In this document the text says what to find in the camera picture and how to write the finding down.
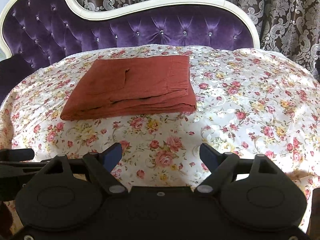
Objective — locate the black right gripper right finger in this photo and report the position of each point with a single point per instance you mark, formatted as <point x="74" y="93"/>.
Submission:
<point x="225" y="167"/>

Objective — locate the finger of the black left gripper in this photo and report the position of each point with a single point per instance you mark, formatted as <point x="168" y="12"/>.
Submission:
<point x="16" y="155"/>

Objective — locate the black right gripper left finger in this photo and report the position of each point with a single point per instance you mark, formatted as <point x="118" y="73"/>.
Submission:
<point x="85" y="177"/>

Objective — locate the rust red pants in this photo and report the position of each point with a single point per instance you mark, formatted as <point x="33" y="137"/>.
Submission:
<point x="120" y="87"/>

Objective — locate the floral bed sheet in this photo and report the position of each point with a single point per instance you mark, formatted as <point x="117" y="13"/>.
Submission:
<point x="249" y="102"/>

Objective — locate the purple tufted headboard white frame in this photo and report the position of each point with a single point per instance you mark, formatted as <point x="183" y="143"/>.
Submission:
<point x="38" y="33"/>

